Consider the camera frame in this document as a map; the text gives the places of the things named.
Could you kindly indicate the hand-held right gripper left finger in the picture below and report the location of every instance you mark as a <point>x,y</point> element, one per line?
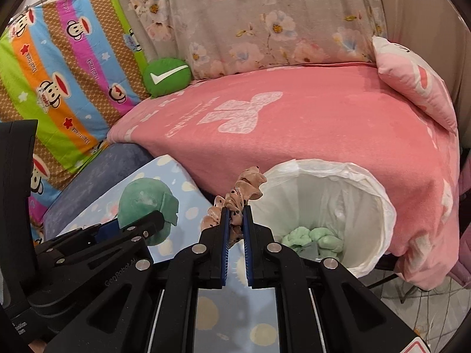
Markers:
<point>223,242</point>

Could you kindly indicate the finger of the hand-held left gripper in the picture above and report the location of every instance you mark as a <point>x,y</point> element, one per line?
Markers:
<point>106,232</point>
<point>147,228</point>

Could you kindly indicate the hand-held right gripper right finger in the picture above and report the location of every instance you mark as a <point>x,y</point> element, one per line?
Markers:
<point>248,242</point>

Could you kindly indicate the peach polka dot scrunchie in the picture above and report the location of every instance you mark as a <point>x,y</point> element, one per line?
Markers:
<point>250,184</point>

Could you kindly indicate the green fluffy yarn scarf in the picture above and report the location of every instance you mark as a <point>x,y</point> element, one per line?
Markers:
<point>323,239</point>

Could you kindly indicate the bin with white plastic liner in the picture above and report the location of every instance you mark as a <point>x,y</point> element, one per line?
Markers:
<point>360,206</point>

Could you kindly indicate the blue printed tablecloth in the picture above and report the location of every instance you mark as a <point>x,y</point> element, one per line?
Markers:
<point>184,191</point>

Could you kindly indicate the grey-blue sofa cushion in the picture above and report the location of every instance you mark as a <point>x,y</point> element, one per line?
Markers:
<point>103,169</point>

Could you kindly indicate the striped monkey print blanket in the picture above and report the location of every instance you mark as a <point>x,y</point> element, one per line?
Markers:
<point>66,81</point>

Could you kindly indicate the pink blanket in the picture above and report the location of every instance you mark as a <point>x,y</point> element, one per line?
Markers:
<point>294,125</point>

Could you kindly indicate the green check mark cushion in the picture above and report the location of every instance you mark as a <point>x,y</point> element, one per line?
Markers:
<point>165,77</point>

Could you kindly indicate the pink padded chair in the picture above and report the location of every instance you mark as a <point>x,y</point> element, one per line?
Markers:
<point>460,264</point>

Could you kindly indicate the floral beige pillow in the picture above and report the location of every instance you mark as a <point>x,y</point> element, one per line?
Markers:
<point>257,14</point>

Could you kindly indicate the pink printed pillow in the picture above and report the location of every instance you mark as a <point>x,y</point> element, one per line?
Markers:
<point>415,81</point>

